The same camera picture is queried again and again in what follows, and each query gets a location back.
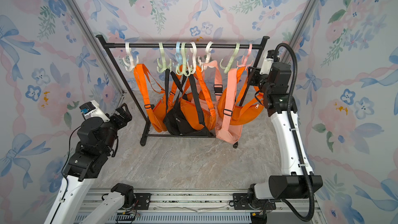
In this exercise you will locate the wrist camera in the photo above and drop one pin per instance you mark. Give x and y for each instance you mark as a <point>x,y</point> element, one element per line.
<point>268,60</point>
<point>92,109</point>

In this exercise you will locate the light blue hook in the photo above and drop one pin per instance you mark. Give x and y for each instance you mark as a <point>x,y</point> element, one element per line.
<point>178,55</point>

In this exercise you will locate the white hook with pink bag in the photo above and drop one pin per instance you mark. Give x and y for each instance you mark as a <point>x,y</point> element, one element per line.
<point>208,49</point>

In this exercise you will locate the black bag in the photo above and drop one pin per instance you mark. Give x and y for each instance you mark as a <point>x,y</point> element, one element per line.
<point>175,121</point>

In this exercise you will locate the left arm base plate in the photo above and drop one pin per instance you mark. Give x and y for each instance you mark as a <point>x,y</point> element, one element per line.
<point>137,201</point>

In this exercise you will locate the pink bag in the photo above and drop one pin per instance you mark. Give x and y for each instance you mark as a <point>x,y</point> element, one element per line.
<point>223,130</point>

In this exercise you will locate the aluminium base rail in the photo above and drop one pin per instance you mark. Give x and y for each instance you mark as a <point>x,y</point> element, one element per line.
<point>177,206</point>

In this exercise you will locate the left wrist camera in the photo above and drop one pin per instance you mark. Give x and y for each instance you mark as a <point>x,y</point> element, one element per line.
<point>92,109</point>

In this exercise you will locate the light green hook left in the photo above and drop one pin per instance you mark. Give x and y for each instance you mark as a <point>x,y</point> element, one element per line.
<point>163,65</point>

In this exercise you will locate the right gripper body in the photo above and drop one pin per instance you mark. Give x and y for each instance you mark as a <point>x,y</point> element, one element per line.
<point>257,80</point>

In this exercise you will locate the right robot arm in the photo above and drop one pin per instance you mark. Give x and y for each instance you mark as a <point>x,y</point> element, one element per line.
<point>297,180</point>

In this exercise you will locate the white hook far left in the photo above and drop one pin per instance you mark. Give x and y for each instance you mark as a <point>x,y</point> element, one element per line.
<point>129,60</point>

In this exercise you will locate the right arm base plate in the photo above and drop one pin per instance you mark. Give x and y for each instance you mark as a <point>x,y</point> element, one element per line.
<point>248,202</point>

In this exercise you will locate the light green hook middle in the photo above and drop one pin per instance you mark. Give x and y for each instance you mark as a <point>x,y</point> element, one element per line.
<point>183,69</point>

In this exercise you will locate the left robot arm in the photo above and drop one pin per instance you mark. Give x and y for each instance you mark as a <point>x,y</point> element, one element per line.
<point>79,173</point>

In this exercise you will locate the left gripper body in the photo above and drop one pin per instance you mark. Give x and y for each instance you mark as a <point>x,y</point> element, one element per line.
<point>114,126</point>

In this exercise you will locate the light green hook right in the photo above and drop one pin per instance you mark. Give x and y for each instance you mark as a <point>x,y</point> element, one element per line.
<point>227,68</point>

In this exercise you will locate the orange bag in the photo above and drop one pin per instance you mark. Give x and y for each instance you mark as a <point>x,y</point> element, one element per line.
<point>242,109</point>
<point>157,114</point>
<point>196,103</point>

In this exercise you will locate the light green hook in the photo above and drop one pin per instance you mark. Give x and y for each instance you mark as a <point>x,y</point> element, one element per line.
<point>183,69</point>
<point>227,68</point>
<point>163,65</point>

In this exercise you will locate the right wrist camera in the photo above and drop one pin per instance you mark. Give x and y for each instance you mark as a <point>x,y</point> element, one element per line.
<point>268,60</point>

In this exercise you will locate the white hook middle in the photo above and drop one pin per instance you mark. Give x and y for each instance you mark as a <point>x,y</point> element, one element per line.
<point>193,49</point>

